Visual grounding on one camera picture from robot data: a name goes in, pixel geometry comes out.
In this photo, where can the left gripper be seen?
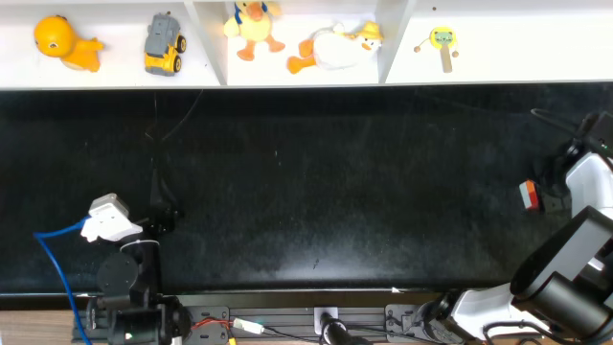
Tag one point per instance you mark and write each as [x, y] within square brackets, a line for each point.
[153, 226]

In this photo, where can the grey and yellow toy truck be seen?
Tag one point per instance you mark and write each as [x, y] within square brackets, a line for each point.
[163, 43]

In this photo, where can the yellow rubber duck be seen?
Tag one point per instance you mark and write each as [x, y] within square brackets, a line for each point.
[60, 40]

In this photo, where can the yellow wooden rattle drum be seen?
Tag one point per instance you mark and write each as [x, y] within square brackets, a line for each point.
[443, 38]

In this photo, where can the many-coloured puzzle cube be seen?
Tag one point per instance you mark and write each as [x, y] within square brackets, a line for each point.
[529, 194]

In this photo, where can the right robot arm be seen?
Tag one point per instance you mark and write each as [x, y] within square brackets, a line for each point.
[589, 182]

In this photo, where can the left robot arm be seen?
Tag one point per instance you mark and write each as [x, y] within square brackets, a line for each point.
[134, 287]

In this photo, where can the white plush duck yellow hat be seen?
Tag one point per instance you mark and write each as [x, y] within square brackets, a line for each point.
[337, 50]

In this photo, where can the white shelf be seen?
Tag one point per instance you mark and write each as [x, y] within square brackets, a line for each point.
[527, 48]

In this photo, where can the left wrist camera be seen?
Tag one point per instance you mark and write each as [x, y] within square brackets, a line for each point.
[110, 220]

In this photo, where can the mounting rail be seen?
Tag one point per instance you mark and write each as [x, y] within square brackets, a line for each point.
[287, 326]

